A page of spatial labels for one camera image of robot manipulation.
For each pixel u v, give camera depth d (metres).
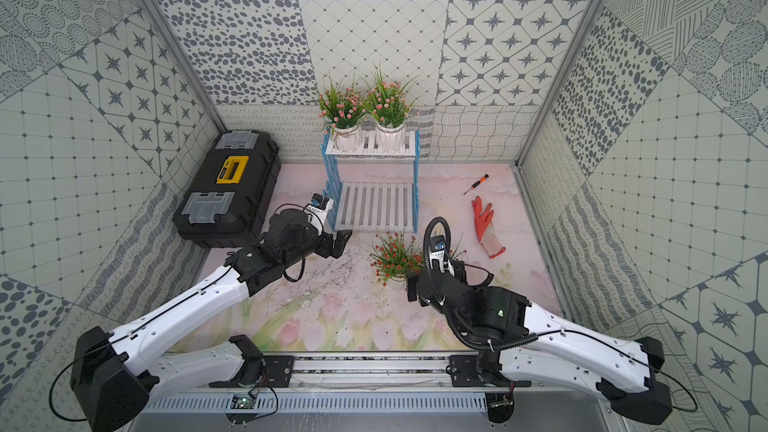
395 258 0.81
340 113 0.75
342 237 0.69
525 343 0.43
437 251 0.59
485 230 1.00
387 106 0.71
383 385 0.73
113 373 0.38
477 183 1.15
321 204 0.66
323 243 0.69
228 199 0.87
